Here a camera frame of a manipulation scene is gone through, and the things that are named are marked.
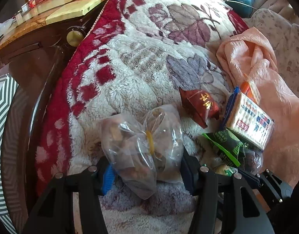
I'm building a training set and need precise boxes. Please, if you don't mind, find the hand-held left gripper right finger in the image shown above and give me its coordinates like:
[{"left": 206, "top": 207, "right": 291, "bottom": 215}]
[{"left": 181, "top": 149, "right": 274, "bottom": 234}]

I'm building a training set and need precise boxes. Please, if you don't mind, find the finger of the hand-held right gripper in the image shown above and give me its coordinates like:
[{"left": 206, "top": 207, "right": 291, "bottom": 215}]
[
  {"left": 238, "top": 169, "right": 263, "bottom": 189},
  {"left": 260, "top": 170, "right": 293, "bottom": 203}
]

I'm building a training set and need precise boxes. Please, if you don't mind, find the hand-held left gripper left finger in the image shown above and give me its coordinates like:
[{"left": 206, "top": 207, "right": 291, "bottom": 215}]
[{"left": 23, "top": 156, "right": 115, "bottom": 234}]

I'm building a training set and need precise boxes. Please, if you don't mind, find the clear bag of red dates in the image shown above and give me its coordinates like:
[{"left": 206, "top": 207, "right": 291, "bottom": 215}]
[{"left": 240, "top": 146, "right": 265, "bottom": 176}]

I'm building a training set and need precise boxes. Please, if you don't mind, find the clear bag of nuts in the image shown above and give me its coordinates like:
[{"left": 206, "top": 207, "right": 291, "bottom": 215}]
[{"left": 98, "top": 104, "right": 184, "bottom": 200}]

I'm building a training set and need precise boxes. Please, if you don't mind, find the cracker packet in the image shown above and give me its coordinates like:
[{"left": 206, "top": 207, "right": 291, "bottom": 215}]
[{"left": 219, "top": 86, "right": 275, "bottom": 151}]

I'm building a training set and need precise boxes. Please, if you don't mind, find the green striped cardboard box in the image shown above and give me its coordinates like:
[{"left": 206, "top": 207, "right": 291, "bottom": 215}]
[{"left": 0, "top": 75, "right": 20, "bottom": 232}]

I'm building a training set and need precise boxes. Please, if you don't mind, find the dark green snack packet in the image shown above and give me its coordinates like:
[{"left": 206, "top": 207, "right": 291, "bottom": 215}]
[{"left": 202, "top": 129, "right": 248, "bottom": 168}]

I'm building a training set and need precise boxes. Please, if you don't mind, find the red candy packet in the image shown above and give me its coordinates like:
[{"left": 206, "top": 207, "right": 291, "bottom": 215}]
[{"left": 179, "top": 87, "right": 220, "bottom": 129}]

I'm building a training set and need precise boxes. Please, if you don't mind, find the peach plastic bag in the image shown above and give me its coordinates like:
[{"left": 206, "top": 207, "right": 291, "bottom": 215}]
[{"left": 215, "top": 27, "right": 299, "bottom": 189}]

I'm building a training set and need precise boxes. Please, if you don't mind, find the orange snack packet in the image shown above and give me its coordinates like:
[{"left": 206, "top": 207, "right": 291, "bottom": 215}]
[{"left": 239, "top": 79, "right": 261, "bottom": 104}]

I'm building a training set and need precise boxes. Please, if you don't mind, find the red floral blanket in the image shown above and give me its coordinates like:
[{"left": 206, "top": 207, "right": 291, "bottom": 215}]
[{"left": 34, "top": 0, "right": 250, "bottom": 234}]

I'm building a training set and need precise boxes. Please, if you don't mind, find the brass knob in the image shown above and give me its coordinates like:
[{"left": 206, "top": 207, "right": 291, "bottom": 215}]
[{"left": 66, "top": 28, "right": 85, "bottom": 47}]

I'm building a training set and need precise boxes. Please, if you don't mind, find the floral sofa cover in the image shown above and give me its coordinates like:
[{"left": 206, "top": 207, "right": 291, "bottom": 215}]
[{"left": 244, "top": 7, "right": 299, "bottom": 96}]

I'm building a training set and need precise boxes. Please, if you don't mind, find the wooden side table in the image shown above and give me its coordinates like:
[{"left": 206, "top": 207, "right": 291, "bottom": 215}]
[{"left": 0, "top": 0, "right": 127, "bottom": 54}]

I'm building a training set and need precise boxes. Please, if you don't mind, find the white plastic bag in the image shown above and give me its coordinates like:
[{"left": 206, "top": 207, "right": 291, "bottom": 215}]
[{"left": 0, "top": 19, "right": 12, "bottom": 42}]

